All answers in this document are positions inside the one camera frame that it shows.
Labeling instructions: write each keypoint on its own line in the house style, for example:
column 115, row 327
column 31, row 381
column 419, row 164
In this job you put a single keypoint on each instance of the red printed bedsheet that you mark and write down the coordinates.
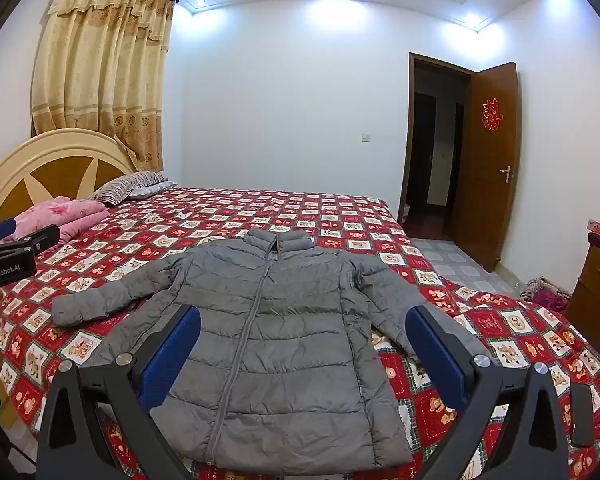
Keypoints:
column 340, row 210

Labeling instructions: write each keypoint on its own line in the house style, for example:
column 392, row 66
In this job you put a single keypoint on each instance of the red paper door decoration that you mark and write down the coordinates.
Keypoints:
column 493, row 115

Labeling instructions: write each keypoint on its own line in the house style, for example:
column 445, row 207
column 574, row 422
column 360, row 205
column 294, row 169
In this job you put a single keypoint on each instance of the cream wooden headboard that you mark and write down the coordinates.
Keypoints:
column 55, row 150

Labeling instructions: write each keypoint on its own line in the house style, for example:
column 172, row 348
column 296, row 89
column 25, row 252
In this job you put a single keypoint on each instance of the wooden bedside cabinet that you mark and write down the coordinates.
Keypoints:
column 595, row 290

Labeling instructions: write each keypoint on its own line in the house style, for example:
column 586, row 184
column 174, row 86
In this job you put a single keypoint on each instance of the beige patterned curtain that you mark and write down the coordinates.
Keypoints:
column 105, row 70

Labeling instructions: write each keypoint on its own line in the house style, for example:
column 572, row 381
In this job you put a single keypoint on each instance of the folded pink quilt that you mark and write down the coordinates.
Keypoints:
column 75, row 215

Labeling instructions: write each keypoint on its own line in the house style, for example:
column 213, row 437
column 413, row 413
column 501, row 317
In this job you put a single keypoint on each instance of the striped pillow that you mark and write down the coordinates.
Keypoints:
column 125, row 185

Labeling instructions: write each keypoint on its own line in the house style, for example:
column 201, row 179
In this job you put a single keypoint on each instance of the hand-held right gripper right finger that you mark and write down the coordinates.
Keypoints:
column 437, row 355

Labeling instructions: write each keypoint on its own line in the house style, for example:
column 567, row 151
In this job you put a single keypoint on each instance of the light gray pillow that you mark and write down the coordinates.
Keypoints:
column 152, row 191

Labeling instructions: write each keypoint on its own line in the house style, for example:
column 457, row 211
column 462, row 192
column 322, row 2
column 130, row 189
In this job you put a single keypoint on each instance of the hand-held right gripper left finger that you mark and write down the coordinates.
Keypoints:
column 172, row 355

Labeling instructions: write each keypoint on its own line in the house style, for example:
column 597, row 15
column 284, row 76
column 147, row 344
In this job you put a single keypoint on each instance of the dark wooden door frame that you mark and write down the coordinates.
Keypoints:
column 409, row 135

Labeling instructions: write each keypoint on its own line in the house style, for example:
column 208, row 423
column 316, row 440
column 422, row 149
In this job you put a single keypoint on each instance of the pile of clothes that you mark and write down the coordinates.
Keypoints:
column 547, row 295

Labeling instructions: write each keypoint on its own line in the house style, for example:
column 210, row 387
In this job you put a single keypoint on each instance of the gray puffer jacket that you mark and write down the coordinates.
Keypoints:
column 290, row 360

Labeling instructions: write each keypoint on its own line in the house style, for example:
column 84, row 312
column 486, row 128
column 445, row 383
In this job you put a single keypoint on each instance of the brown wooden door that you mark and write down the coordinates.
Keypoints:
column 485, row 185

